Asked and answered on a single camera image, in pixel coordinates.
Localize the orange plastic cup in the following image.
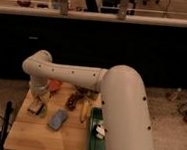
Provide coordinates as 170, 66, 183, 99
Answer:
49, 79, 62, 92

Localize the yellow banana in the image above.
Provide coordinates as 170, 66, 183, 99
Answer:
79, 101, 90, 123

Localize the black pole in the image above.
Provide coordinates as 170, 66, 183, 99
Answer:
0, 101, 12, 150

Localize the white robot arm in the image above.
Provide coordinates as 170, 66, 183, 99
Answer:
22, 50, 155, 150

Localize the blue sponge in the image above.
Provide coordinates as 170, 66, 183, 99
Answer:
48, 109, 69, 131

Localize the green plastic bin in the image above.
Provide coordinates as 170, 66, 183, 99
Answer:
87, 107, 106, 150

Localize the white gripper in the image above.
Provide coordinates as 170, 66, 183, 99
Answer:
28, 96, 49, 116

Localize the dark red grapes toy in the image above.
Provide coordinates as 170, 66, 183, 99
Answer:
66, 92, 84, 111

